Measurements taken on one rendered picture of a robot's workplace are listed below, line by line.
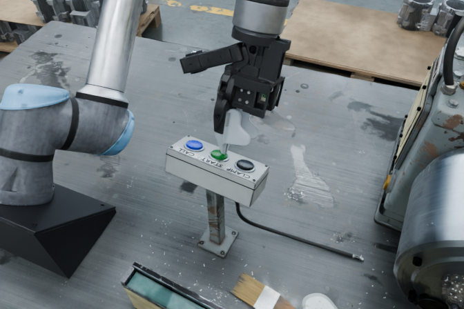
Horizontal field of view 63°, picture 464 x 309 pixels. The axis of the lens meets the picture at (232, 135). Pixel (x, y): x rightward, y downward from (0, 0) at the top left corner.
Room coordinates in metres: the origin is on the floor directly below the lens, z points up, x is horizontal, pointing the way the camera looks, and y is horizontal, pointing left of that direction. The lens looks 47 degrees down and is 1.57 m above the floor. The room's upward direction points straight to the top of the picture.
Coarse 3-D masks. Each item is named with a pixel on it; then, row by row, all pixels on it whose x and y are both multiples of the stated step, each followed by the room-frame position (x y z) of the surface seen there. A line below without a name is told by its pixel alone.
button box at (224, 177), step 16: (176, 144) 0.45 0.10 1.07; (208, 144) 0.46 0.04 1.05; (176, 160) 0.42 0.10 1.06; (192, 160) 0.41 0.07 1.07; (208, 160) 0.40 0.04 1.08; (224, 160) 0.41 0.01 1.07; (176, 176) 0.40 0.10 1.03; (192, 176) 0.39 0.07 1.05; (208, 176) 0.38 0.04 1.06; (224, 176) 0.38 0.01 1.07; (240, 176) 0.37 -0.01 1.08; (256, 176) 0.38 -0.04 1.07; (224, 192) 0.36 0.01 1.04; (240, 192) 0.35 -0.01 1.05; (256, 192) 0.36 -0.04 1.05
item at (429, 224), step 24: (432, 168) 0.37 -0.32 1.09; (456, 168) 0.35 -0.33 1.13; (432, 192) 0.32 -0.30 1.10; (456, 192) 0.30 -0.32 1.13; (408, 216) 0.31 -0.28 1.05; (432, 216) 0.28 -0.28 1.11; (456, 216) 0.26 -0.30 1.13; (408, 240) 0.26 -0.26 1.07; (432, 240) 0.24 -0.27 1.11; (456, 240) 0.23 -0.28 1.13; (408, 264) 0.24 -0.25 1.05; (432, 264) 0.22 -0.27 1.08; (456, 264) 0.21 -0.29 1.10; (408, 288) 0.23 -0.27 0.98; (432, 288) 0.21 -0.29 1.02; (456, 288) 0.19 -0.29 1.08
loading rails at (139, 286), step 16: (128, 272) 0.27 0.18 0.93; (144, 272) 0.27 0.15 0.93; (128, 288) 0.25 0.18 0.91; (144, 288) 0.25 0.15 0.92; (160, 288) 0.25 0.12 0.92; (176, 288) 0.25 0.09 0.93; (144, 304) 0.24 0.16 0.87; (160, 304) 0.22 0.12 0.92; (176, 304) 0.22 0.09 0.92; (192, 304) 0.22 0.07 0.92; (208, 304) 0.22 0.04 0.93
